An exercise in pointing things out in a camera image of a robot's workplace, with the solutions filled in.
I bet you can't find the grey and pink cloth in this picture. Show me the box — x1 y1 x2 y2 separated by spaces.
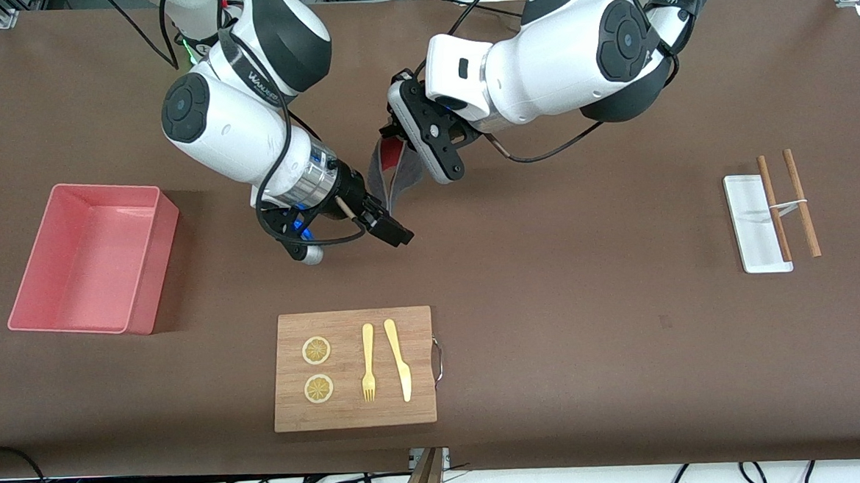
365 134 429 220

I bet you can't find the yellow plastic knife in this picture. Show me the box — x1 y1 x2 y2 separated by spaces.
383 318 413 404

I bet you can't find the yellow plastic fork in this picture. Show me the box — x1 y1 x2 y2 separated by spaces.
359 323 378 404

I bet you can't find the lemon slice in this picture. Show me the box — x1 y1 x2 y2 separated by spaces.
302 336 332 366
304 374 334 405

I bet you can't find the wooden cutting board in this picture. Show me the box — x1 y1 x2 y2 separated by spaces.
268 305 439 434

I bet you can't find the pink plastic bin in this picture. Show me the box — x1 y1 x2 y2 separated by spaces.
0 177 186 343

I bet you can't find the white rectangular tray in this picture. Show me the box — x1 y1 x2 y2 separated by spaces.
723 172 795 276

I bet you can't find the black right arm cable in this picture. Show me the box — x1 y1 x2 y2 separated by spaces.
246 24 368 249

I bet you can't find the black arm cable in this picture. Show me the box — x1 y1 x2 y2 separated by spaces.
487 118 610 165
246 24 368 249

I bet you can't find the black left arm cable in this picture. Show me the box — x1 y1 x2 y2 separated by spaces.
487 118 610 165

